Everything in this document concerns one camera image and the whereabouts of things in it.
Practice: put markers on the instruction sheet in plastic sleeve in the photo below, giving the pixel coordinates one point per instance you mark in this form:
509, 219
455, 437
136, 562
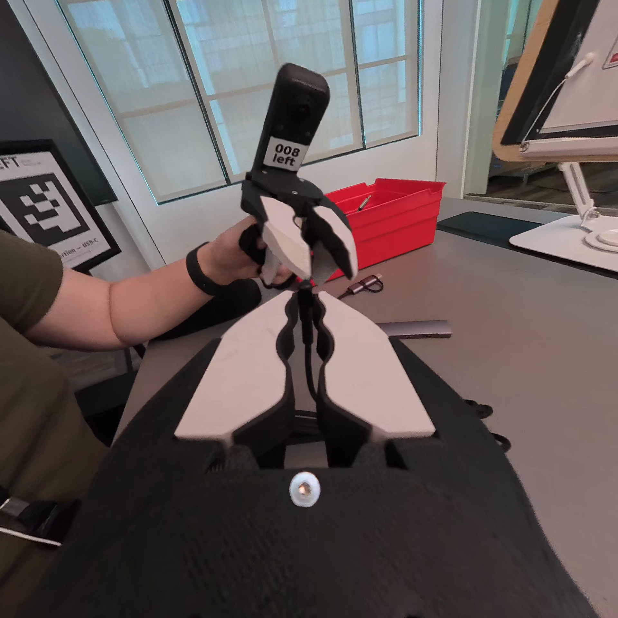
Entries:
579, 96

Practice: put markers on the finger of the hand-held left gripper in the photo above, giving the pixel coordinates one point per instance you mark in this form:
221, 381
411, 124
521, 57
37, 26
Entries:
285, 236
340, 241

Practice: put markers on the person's left hand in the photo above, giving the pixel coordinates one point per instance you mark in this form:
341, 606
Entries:
227, 260

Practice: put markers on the grey usb hub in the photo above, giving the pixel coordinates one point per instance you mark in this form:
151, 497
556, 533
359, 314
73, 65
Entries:
420, 328

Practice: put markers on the person's left forearm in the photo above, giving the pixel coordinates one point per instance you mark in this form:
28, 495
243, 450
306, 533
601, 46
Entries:
120, 314

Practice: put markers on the white board stand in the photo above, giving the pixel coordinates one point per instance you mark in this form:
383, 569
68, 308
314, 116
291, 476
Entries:
555, 241

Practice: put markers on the white framed window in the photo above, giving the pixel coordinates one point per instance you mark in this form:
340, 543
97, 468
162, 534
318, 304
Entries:
289, 72

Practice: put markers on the red plastic bin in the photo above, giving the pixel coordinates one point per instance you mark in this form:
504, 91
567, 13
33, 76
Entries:
400, 227

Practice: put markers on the black wristband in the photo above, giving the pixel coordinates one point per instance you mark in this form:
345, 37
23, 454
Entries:
198, 270

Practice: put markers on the grey usb adapter plug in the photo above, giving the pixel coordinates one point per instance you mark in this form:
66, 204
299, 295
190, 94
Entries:
359, 288

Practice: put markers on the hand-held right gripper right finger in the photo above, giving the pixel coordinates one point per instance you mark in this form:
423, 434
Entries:
371, 376

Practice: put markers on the framed marker sign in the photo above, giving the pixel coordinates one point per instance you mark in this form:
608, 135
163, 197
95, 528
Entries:
48, 203

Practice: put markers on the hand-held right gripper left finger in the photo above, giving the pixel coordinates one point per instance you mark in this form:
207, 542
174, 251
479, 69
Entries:
241, 376

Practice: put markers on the olive green shirt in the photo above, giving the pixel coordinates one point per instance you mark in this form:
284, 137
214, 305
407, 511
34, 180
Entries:
38, 434

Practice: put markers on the black desk mat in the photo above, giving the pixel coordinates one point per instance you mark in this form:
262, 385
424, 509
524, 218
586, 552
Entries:
483, 224

